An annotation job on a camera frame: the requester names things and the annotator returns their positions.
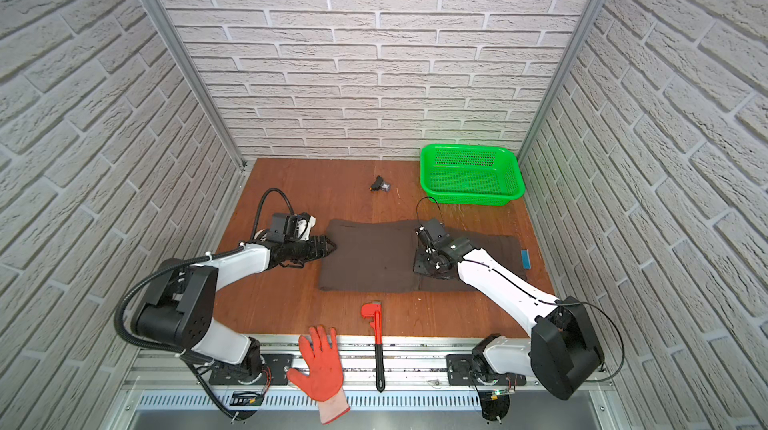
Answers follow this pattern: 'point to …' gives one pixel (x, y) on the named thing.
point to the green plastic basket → (478, 175)
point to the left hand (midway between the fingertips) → (329, 245)
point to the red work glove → (323, 379)
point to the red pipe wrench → (374, 310)
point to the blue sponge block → (526, 260)
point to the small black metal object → (380, 185)
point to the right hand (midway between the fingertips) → (421, 264)
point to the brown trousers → (379, 257)
